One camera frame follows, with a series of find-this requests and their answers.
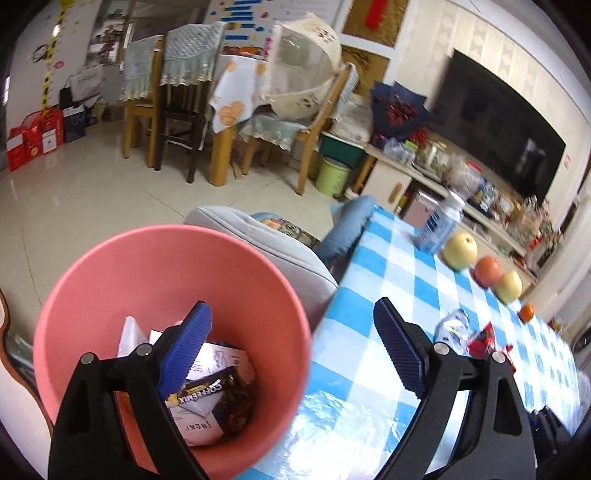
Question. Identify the mesh food cover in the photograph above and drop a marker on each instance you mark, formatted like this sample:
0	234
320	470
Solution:
304	57

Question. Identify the white blue plastic bottle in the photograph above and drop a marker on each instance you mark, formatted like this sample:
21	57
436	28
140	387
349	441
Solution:
440	224

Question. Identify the large yellow pear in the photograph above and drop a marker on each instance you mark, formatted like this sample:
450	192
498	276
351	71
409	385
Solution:
508	288

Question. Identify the grey sofa cushion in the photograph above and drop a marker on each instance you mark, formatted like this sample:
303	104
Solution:
311	280

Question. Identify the red wrapper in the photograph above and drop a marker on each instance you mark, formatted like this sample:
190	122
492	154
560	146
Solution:
484	344

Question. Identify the red gift box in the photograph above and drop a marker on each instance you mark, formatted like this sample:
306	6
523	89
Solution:
40	133

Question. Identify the white blue snack bag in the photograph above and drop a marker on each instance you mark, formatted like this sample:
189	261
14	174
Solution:
222	415

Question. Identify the orange tangerine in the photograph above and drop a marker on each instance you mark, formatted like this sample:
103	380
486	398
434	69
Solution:
526	313

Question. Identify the pink trash bin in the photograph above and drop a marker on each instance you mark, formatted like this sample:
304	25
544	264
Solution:
156	274

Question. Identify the dark blue flower bouquet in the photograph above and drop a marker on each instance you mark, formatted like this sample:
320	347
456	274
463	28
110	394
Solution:
397	111

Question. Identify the green plastic bucket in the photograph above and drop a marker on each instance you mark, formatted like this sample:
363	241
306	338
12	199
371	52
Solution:
332	177

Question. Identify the yellow-green pear left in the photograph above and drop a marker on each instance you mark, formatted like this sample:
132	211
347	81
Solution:
460	251

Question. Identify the clear blue plastic wrapper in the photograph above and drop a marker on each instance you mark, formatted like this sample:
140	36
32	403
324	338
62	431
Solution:
455	331

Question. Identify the black coffee sachet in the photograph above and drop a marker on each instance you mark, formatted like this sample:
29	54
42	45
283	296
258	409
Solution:
218	382

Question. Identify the red apple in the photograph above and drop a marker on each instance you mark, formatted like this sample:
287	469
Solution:
487	272

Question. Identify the blue checkered tablecloth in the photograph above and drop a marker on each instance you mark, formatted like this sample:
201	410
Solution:
355	409

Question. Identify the wooden dining chair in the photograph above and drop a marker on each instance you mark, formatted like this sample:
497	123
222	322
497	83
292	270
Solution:
268	128

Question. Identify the pink storage box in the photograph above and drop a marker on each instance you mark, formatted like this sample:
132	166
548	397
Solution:
419	208

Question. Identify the black flat television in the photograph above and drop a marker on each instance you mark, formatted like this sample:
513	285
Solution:
491	121

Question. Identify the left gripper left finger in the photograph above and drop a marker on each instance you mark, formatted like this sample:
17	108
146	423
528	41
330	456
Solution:
89	439

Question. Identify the wooden dining table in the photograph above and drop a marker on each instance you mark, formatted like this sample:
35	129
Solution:
237	93

